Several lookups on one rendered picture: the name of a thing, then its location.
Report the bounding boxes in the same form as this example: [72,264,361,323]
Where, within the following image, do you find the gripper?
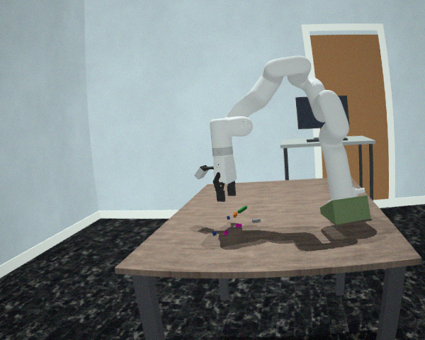
[212,154,237,202]

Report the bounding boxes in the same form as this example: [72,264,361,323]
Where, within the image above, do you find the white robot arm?
[210,56,365,203]

